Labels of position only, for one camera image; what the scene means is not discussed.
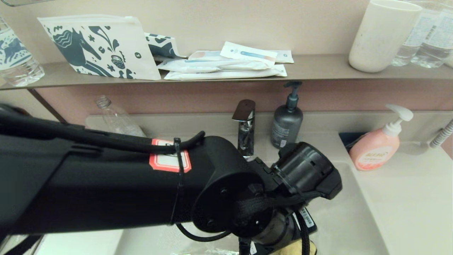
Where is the water bottle white label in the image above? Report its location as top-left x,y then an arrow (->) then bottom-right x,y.
411,0 -> 453,69
391,0 -> 443,67

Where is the small white sachet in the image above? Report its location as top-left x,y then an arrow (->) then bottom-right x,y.
274,50 -> 294,64

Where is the pink pump soap bottle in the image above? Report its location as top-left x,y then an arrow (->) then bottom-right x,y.
349,104 -> 414,171

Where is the dark grey pump bottle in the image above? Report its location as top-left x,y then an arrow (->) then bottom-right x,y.
271,81 -> 304,149

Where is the water bottle blue print label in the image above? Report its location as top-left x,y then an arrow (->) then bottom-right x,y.
0,14 -> 45,87

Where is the white plastic cup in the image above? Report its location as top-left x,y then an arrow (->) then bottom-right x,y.
349,0 -> 423,73

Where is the white ceramic sink basin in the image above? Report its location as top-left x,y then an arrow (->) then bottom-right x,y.
113,161 -> 390,255

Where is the white sachet blue orange print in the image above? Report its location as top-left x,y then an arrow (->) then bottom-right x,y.
220,41 -> 277,66

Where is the white corrugated hose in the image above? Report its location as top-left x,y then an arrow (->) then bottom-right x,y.
429,119 -> 453,148

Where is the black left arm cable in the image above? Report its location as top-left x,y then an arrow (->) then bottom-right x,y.
0,113 -> 206,154

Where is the small white blue print pouch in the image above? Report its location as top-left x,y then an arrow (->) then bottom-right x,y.
144,33 -> 187,63

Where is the yellow cloth black edge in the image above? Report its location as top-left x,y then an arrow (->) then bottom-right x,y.
273,238 -> 317,255

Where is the grey brown wall shelf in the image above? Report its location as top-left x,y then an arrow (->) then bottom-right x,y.
0,54 -> 453,91

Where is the empty clear plastic bottle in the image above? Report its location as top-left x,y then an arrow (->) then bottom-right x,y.
96,95 -> 147,138

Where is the white flat sachet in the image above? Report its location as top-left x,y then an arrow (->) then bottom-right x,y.
188,50 -> 227,61

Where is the chrome single lever faucet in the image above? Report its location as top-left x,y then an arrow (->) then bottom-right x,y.
232,99 -> 256,158

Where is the white pouch blue horse print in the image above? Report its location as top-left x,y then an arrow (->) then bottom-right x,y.
37,14 -> 161,81

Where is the long white sachet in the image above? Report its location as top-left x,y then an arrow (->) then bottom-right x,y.
157,59 -> 271,73
164,65 -> 287,81

